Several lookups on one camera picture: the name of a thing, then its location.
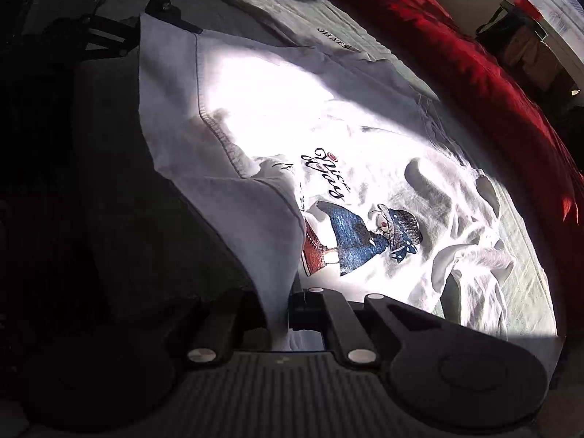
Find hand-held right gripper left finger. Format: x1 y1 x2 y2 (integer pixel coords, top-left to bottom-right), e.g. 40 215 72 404
185 289 268 366

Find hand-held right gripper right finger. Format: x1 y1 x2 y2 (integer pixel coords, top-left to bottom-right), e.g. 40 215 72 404
288 287 439 368

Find white printed t-shirt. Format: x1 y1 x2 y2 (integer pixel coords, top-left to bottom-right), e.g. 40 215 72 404
75 0 518 352

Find orange hanging clothes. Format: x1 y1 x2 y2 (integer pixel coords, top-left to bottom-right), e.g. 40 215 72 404
515 32 563 84

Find green plaid bed sheet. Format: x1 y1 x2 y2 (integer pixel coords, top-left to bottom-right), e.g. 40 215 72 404
169 0 562 343

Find red quilt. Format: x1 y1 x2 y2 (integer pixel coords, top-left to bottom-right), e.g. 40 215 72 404
292 0 584 247

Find dark hanging garment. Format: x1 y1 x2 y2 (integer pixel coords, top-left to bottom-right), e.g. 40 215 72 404
477 9 521 47

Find red plastic basin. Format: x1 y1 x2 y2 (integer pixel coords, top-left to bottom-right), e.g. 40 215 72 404
515 0 546 19

